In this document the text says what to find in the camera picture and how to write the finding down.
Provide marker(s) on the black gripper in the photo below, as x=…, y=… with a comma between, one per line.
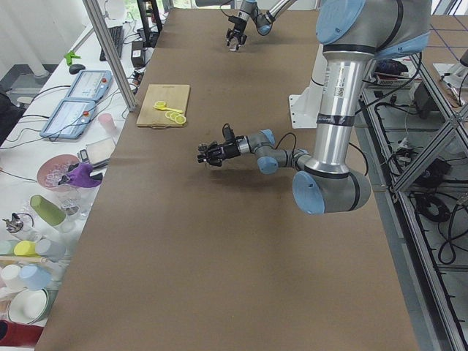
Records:
x=229, y=149
x=240, y=24

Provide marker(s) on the clear glass cup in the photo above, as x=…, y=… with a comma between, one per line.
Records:
x=233, y=46

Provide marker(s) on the steel measuring jigger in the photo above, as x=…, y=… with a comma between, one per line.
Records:
x=206, y=148

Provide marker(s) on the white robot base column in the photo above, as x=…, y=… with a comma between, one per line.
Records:
x=304, y=107

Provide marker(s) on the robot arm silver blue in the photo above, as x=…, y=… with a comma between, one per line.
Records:
x=263, y=21
x=352, y=34

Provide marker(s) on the pink cup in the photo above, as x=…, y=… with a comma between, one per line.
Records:
x=107, y=122

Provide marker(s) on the green tall cup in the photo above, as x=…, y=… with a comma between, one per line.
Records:
x=47, y=211

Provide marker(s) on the grey blue cup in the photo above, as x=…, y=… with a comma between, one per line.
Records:
x=51, y=249

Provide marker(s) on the yellow cup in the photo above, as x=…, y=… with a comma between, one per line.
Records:
x=25, y=249

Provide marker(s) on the light blue cup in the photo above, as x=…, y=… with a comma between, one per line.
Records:
x=35, y=277

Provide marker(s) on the mint green cup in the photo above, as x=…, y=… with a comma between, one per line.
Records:
x=7, y=247

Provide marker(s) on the white cup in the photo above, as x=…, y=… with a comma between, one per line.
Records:
x=10, y=275

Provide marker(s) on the lemon slice lower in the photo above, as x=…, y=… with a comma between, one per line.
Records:
x=180, y=119

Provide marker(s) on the wooden cutting board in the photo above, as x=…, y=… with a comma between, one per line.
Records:
x=175, y=95

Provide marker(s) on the black power adapter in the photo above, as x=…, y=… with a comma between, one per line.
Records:
x=140, y=54

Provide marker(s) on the white tray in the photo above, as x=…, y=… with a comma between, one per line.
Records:
x=100, y=152

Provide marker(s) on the black keyboard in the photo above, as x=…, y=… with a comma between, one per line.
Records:
x=117, y=37

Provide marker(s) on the purple cloth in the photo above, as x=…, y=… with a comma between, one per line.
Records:
x=79, y=175

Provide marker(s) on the wine glass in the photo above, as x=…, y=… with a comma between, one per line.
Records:
x=74, y=201

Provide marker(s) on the upper blue teach pendant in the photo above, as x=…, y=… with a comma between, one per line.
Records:
x=90, y=85

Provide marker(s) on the blue teach pendant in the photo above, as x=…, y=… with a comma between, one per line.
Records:
x=90, y=85
x=69, y=120

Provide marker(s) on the lower blue teach pendant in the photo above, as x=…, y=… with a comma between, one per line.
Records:
x=69, y=120

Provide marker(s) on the pink bowl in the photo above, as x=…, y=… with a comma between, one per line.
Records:
x=52, y=171

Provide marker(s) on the black computer mouse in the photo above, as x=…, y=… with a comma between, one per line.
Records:
x=76, y=68

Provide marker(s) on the glass dispenser bottle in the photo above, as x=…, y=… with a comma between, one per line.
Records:
x=21, y=226

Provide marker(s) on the white green rimmed bowl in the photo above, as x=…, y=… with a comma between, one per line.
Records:
x=29, y=306

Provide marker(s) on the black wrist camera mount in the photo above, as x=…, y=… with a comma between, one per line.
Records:
x=228, y=134

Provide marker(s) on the aluminium frame post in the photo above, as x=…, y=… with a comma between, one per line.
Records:
x=103, y=35

